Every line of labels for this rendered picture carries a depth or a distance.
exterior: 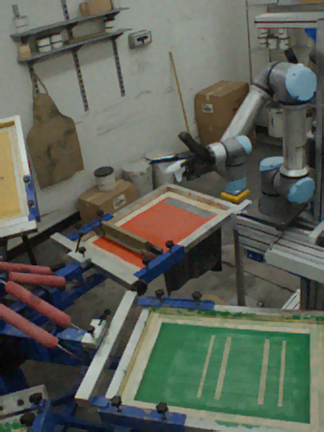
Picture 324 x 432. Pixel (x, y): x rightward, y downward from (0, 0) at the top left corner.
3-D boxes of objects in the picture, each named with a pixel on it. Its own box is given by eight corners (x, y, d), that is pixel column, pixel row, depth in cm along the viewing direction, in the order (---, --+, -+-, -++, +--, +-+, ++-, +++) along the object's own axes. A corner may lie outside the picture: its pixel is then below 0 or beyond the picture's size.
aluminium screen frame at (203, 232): (168, 187, 293) (167, 182, 291) (240, 211, 254) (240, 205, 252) (69, 245, 250) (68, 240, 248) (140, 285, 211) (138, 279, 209)
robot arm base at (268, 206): (298, 203, 194) (298, 183, 189) (281, 219, 186) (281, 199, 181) (268, 196, 204) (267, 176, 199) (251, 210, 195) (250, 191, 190)
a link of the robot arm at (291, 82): (294, 187, 186) (292, 58, 159) (317, 202, 174) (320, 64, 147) (271, 196, 183) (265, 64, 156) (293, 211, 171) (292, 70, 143)
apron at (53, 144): (82, 167, 450) (58, 64, 397) (87, 169, 445) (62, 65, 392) (39, 189, 421) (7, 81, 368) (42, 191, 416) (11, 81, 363)
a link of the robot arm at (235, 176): (234, 176, 172) (232, 150, 166) (251, 188, 162) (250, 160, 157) (217, 183, 169) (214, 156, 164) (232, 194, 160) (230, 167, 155)
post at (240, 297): (238, 292, 336) (231, 179, 288) (262, 304, 322) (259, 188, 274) (220, 309, 324) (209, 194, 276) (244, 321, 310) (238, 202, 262)
